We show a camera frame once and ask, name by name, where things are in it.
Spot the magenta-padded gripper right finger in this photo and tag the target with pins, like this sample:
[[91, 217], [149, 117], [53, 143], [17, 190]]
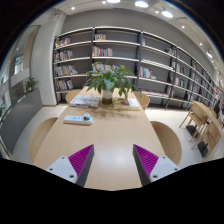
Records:
[[162, 166]]

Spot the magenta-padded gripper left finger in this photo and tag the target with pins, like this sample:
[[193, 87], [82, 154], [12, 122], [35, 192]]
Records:
[[63, 166]]

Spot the round-backed wooden chair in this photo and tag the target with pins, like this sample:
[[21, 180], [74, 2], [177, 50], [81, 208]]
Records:
[[40, 136], [144, 100], [168, 140], [72, 95]]

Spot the white power strip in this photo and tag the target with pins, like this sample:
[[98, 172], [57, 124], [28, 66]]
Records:
[[74, 120]]

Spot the large white grey book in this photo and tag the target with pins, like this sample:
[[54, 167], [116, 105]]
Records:
[[84, 101]]

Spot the yellow-edged picture book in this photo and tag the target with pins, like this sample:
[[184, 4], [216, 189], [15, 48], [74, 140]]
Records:
[[126, 104]]

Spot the small green floor plant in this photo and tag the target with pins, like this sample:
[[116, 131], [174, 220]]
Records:
[[31, 84]]

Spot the green potted plant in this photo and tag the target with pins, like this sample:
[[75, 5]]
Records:
[[108, 80]]

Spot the grey shelf unit with books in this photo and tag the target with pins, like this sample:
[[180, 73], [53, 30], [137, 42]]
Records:
[[120, 50]]

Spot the group of ceiling lights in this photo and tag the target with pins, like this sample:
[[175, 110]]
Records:
[[141, 4]]

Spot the group of wooden frame chairs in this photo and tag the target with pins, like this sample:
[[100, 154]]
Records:
[[201, 116]]

